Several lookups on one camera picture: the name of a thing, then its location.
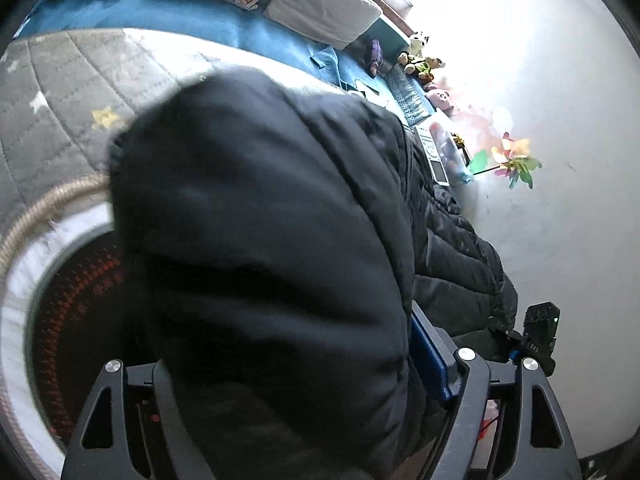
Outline round rope-edged rug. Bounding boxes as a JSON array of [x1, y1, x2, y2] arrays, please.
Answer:
[[0, 172, 166, 480]]

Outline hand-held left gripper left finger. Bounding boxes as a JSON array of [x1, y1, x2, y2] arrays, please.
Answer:
[[60, 359, 216, 480]]

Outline pink plush toy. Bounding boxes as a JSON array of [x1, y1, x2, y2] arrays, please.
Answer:
[[425, 87, 453, 111]]

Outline black puffer jacket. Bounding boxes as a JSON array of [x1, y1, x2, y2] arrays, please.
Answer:
[[107, 67, 521, 480]]

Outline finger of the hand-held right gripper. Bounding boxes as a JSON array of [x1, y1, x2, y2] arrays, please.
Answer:
[[490, 317, 526, 365]]

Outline clear plastic bag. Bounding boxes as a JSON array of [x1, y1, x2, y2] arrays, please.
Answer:
[[429, 120, 473, 184]]

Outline brown bear plush toy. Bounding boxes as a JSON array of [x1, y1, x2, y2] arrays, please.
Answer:
[[398, 52, 446, 81]]

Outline blue patterned cushion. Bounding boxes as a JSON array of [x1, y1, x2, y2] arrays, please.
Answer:
[[387, 67, 431, 126]]

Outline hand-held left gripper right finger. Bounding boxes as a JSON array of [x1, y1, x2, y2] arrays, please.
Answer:
[[410, 302, 583, 480]]

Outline grey quilted star mat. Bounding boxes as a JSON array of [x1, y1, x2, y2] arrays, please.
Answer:
[[0, 27, 241, 241]]

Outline white remote control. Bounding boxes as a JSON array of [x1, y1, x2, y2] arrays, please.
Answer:
[[414, 125, 449, 184]]

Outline blue sofa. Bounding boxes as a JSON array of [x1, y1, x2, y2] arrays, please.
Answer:
[[15, 0, 436, 126]]

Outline colourful pinwheel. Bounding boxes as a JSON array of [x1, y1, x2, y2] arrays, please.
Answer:
[[472, 132, 543, 190]]

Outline grey pillow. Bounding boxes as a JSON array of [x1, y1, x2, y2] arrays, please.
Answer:
[[262, 0, 383, 51]]

